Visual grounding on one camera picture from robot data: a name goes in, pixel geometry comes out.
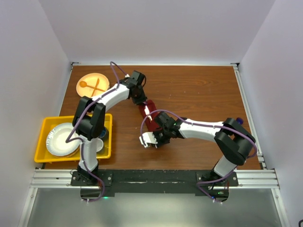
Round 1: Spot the dark red cloth napkin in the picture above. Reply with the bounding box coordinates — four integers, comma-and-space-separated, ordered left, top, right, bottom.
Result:
138, 100, 162, 132

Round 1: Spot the purple iridescent utensil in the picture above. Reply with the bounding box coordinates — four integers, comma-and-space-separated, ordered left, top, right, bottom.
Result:
236, 117, 244, 125

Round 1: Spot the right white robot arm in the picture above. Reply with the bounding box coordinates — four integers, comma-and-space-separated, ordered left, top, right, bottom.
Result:
153, 111, 258, 186

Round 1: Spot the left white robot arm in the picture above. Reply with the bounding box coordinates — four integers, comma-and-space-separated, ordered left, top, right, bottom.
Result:
72, 71, 147, 185

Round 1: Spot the orange plastic fork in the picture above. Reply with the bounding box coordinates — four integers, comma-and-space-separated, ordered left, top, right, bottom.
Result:
91, 78, 100, 96

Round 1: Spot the orange round plate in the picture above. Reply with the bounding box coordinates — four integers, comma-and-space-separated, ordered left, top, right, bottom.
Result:
76, 73, 110, 97

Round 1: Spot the dark blue mug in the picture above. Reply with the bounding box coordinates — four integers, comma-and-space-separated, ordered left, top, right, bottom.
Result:
99, 127, 109, 140

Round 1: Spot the orange plastic spoon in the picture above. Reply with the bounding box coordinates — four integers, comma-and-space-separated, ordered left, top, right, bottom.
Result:
79, 81, 105, 92

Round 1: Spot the grey white mug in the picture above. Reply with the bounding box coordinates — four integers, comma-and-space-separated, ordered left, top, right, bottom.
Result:
97, 139, 104, 152

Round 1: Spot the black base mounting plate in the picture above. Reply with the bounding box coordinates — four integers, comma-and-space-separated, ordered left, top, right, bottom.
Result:
71, 169, 239, 198

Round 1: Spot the white paper plate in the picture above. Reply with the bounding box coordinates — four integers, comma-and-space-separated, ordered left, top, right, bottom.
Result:
46, 122, 80, 157

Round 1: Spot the yellow plastic bin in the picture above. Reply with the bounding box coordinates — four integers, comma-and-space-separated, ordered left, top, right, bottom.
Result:
34, 113, 113, 163

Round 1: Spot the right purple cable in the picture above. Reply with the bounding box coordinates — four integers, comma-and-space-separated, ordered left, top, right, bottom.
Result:
140, 109, 258, 203

